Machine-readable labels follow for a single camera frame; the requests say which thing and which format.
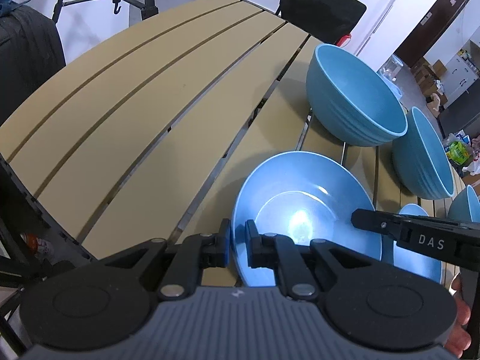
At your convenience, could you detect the small blue bowl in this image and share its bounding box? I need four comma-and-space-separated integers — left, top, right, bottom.
448, 185, 480, 223

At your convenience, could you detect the dark brown door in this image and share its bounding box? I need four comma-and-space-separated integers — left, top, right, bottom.
394, 0, 470, 68

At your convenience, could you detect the green yellow bag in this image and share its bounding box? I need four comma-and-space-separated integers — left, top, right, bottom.
446, 141, 471, 165

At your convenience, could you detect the white cabinet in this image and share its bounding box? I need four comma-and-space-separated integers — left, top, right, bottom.
440, 40, 479, 107

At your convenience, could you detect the blue pet water feeder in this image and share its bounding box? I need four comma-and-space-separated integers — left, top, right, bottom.
377, 55, 404, 100

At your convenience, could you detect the black suitcase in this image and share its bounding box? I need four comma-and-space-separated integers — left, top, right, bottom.
0, 5, 66, 123

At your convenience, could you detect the red plastic bucket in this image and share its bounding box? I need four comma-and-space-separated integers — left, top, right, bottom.
336, 34, 352, 47

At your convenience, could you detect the white flat mop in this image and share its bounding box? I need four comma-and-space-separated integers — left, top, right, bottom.
354, 0, 396, 56

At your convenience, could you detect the large blue bowl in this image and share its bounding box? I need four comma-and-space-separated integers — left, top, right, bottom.
306, 44, 408, 147

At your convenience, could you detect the medium blue bowl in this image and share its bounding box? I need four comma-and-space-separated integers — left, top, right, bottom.
392, 106, 454, 200

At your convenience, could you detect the medium blue plate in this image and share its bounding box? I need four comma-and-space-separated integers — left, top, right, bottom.
231, 151, 383, 287

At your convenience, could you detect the black folding chair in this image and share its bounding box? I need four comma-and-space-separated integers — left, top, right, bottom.
275, 0, 367, 46

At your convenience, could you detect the right human hand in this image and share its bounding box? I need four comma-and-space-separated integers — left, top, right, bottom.
444, 274, 471, 359

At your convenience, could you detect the small blue plate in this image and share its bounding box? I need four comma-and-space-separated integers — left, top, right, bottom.
392, 203, 443, 285

